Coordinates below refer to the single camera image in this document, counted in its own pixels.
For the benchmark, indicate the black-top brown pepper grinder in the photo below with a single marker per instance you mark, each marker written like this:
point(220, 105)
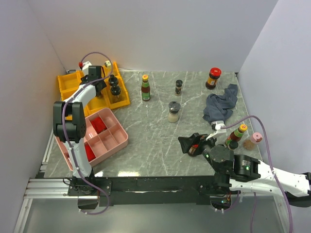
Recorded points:
point(116, 93)

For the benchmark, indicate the yellow compartment bin organizer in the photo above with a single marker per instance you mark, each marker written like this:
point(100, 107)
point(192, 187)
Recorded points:
point(69, 83)

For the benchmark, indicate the pink divided tray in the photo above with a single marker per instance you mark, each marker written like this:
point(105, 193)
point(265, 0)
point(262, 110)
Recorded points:
point(104, 145)

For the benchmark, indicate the green label sauce bottle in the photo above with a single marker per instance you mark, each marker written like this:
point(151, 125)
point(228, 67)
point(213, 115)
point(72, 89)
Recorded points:
point(145, 88)
point(237, 134)

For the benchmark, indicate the clear-cap salt grinder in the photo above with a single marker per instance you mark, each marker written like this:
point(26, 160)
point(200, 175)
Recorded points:
point(173, 114)

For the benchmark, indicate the white-cap seasoning shaker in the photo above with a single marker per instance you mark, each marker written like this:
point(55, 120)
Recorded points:
point(108, 65)

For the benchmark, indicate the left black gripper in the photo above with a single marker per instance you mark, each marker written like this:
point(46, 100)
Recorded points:
point(85, 78)

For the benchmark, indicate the red packet in tray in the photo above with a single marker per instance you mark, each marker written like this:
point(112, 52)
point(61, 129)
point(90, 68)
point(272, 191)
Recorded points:
point(98, 125)
point(89, 153)

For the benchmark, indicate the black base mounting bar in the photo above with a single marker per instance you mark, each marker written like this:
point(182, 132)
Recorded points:
point(149, 190)

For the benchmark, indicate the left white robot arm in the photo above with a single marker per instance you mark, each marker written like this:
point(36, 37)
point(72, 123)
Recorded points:
point(69, 123)

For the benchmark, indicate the blue grey cloth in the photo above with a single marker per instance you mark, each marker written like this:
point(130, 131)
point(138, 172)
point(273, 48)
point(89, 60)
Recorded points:
point(219, 107)

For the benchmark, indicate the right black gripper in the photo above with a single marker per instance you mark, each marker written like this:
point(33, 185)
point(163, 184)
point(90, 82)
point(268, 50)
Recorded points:
point(185, 142)

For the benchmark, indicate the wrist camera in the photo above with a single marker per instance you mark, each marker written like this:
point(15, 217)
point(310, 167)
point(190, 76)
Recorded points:
point(218, 128)
point(84, 66)

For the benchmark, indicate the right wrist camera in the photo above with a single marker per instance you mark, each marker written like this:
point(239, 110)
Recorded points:
point(218, 128)

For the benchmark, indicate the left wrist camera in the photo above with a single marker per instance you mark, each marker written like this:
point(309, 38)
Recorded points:
point(84, 66)

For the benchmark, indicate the pink-cap spice bottle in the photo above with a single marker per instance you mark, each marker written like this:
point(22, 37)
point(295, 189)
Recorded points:
point(250, 142)

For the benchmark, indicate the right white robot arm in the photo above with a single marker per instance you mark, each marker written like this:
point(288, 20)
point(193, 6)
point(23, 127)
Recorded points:
point(239, 172)

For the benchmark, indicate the red-lid chili jar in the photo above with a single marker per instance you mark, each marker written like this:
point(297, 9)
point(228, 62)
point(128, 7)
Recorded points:
point(214, 75)
point(192, 150)

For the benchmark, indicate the black-top white salt grinder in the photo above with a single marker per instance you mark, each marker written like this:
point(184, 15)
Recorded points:
point(113, 81)

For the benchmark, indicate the small black-cap spice jar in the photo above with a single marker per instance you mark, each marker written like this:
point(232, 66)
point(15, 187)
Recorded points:
point(178, 87)
point(99, 95)

